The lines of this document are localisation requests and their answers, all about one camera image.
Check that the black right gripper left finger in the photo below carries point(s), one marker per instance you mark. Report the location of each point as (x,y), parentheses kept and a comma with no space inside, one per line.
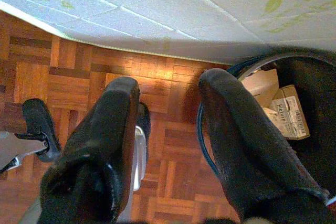
(105,134)

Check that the white mattress with green leaves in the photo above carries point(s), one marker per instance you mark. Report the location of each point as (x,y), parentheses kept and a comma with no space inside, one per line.
(157,3)

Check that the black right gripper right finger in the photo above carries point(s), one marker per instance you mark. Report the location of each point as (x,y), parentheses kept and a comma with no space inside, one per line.
(236,129)

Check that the black waste bin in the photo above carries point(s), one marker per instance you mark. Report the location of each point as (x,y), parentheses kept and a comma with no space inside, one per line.
(315,98)

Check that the plain brown cardboard piece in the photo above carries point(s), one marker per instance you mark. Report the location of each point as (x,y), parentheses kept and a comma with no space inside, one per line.
(260,85)

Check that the printed brown cardboard box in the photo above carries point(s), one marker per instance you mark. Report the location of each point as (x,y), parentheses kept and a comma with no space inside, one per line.
(288,113)

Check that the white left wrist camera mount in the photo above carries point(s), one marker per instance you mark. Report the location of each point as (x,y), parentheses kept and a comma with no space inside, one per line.
(15,148)

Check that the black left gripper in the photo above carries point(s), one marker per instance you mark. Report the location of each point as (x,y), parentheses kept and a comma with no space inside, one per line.
(34,136)

